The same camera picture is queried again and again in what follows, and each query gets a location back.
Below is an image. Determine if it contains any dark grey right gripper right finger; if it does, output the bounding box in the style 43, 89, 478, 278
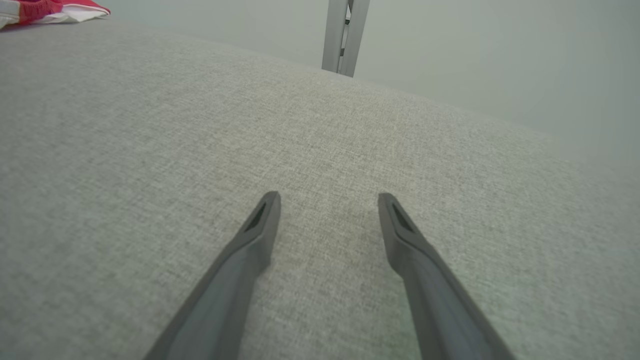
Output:
377, 192, 517, 360

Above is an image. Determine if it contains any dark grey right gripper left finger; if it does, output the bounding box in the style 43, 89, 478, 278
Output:
144, 190, 282, 360

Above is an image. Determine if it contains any red shirt with white sleeves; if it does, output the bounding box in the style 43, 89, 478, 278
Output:
0, 0, 112, 32

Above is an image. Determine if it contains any grey partition post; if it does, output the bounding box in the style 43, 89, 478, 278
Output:
321, 0, 371, 78

